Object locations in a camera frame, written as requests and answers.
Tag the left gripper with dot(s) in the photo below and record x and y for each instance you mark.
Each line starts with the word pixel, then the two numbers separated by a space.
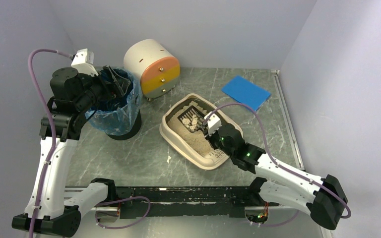
pixel 105 85

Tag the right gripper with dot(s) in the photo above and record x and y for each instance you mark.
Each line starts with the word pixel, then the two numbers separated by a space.
pixel 213 138

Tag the litter clump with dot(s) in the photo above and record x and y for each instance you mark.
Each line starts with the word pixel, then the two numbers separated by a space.
pixel 192 123

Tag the black litter scoop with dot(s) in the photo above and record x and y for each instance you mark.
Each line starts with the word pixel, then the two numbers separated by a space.
pixel 191 110

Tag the black bin with blue bag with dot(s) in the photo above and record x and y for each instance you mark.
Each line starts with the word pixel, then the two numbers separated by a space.
pixel 121 123

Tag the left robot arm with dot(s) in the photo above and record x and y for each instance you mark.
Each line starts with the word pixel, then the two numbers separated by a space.
pixel 76 96

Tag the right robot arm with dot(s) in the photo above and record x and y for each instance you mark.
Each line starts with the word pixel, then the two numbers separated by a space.
pixel 323 199

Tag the sand litter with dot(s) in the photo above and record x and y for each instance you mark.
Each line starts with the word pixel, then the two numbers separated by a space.
pixel 195 140

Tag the beige litter box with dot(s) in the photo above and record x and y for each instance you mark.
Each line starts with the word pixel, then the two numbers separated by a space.
pixel 209 162

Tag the cylindrical mini drawer cabinet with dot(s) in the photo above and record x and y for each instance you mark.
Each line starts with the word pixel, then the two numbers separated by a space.
pixel 156 69

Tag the blue flat pad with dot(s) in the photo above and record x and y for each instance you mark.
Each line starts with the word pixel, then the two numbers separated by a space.
pixel 245 92

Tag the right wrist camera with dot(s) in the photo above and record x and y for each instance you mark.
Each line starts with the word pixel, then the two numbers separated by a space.
pixel 211 124

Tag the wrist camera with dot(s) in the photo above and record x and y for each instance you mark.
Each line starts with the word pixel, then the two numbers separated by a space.
pixel 83 62
pixel 211 124

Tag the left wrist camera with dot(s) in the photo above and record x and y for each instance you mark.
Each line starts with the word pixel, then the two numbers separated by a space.
pixel 83 62

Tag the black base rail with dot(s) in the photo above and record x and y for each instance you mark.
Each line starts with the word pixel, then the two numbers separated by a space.
pixel 233 201

